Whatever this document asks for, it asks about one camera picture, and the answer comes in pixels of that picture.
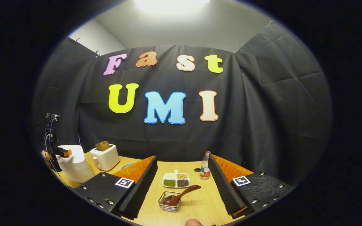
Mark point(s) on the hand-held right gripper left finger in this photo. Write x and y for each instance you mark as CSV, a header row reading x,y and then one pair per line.
x,y
138,196

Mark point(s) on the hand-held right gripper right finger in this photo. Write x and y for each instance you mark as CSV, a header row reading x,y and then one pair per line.
x,y
225,191

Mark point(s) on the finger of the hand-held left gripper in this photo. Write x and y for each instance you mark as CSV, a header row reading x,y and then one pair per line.
x,y
64,152

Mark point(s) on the white rice cooker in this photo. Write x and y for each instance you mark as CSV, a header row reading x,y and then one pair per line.
x,y
75,166

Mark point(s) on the brown wooden spoon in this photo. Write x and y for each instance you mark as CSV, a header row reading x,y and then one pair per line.
x,y
184,193

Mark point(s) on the clear plastic bottle red label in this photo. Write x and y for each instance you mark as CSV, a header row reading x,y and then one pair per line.
x,y
205,168

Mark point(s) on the green plate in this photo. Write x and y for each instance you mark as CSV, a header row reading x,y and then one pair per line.
x,y
127,165

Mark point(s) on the brown bread slice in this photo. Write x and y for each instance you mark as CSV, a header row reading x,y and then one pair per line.
x,y
102,146

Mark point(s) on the white divided dish of beans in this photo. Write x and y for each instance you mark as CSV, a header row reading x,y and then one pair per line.
x,y
176,180

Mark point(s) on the white toaster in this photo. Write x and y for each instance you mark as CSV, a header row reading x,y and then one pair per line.
x,y
105,158

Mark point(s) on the black backdrop cloth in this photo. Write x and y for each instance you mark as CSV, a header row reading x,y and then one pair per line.
x,y
262,110

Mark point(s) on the bright ceiling light panel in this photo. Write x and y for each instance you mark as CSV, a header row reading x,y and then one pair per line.
x,y
171,4

